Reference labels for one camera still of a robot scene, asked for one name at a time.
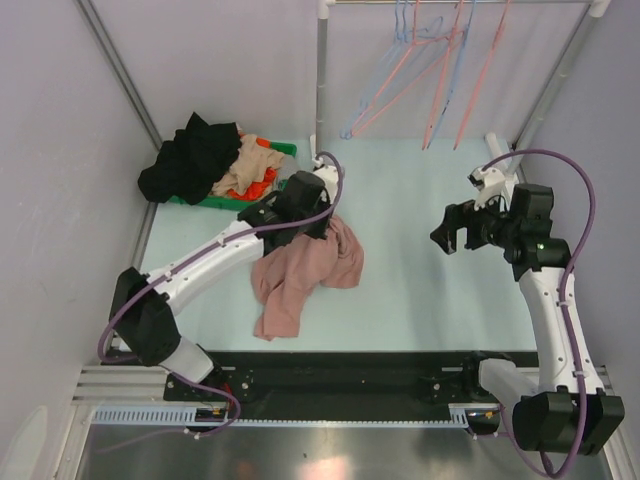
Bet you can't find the black garment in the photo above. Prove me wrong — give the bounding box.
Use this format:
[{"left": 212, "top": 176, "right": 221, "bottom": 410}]
[{"left": 137, "top": 113, "right": 242, "bottom": 205}]

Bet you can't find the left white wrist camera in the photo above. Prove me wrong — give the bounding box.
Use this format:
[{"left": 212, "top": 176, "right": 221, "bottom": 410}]
[{"left": 312, "top": 160, "right": 344, "bottom": 205}]

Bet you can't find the blue hanger left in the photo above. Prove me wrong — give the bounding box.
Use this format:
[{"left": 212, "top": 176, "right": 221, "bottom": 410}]
[{"left": 339, "top": 1, "right": 449, "bottom": 140}]

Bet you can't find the blue hanger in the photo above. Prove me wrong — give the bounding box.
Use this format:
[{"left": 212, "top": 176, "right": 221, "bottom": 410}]
[
  {"left": 339, "top": 1, "right": 449, "bottom": 140},
  {"left": 428, "top": 0, "right": 477, "bottom": 145}
]

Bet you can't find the pink hanger left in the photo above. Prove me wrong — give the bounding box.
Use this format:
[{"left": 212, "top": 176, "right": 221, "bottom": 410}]
[{"left": 340, "top": 1, "right": 477, "bottom": 147}]

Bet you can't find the grey garment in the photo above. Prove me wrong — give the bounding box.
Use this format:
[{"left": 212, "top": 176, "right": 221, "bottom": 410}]
[{"left": 265, "top": 155, "right": 300, "bottom": 196}]

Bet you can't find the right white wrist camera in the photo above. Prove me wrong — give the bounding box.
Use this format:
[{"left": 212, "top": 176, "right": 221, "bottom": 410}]
[{"left": 468, "top": 167, "right": 518, "bottom": 211}]

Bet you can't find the orange garment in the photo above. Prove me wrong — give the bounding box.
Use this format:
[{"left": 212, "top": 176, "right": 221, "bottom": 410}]
[{"left": 225, "top": 137, "right": 279, "bottom": 203}]

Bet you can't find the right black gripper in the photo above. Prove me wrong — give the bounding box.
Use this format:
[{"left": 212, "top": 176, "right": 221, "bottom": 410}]
[{"left": 430, "top": 188, "right": 519, "bottom": 254}]

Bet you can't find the pink hanger right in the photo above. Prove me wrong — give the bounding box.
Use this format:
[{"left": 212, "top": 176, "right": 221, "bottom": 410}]
[{"left": 453, "top": 0, "right": 512, "bottom": 150}]

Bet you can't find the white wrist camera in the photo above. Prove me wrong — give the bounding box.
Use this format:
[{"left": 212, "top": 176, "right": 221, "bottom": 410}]
[
  {"left": 468, "top": 167, "right": 518, "bottom": 211},
  {"left": 312, "top": 160, "right": 344, "bottom": 205}
]

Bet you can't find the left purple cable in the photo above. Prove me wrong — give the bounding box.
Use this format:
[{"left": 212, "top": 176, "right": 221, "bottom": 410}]
[{"left": 94, "top": 151, "right": 347, "bottom": 454}]

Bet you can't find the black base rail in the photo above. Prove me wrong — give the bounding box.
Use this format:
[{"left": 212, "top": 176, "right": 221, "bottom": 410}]
[{"left": 102, "top": 349, "right": 541, "bottom": 434}]

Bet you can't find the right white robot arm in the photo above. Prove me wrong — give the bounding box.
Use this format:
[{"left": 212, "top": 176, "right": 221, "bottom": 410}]
[{"left": 430, "top": 184, "right": 625, "bottom": 455}]

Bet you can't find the pink t shirt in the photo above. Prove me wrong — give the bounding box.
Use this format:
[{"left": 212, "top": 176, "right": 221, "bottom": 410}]
[{"left": 250, "top": 216, "right": 365, "bottom": 341}]

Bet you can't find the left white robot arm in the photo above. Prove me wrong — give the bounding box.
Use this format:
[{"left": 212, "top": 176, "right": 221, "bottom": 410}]
[{"left": 109, "top": 166, "right": 343, "bottom": 400}]

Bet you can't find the pink hanger middle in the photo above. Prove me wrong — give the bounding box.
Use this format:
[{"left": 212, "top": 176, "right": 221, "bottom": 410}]
[{"left": 422, "top": 0, "right": 464, "bottom": 150}]

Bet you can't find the beige garment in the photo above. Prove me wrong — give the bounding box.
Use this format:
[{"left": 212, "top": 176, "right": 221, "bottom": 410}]
[{"left": 210, "top": 134, "right": 285, "bottom": 197}]

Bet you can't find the white cable duct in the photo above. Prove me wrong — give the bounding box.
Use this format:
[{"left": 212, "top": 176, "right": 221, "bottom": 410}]
[{"left": 92, "top": 406, "right": 469, "bottom": 429}]

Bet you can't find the blue hanger right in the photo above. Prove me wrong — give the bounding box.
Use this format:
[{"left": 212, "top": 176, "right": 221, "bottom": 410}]
[{"left": 428, "top": 0, "right": 477, "bottom": 145}]

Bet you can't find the green plastic bin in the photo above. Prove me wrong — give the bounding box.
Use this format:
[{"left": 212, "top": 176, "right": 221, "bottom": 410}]
[{"left": 167, "top": 141, "right": 298, "bottom": 218}]

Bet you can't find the pink hanger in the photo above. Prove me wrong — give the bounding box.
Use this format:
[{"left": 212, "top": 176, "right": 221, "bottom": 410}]
[
  {"left": 453, "top": 0, "right": 512, "bottom": 150},
  {"left": 340, "top": 1, "right": 477, "bottom": 147},
  {"left": 422, "top": 0, "right": 464, "bottom": 150}
]

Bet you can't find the white clothes rack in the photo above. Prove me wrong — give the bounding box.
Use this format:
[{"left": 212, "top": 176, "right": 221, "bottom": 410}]
[{"left": 309, "top": 1, "right": 611, "bottom": 164}]

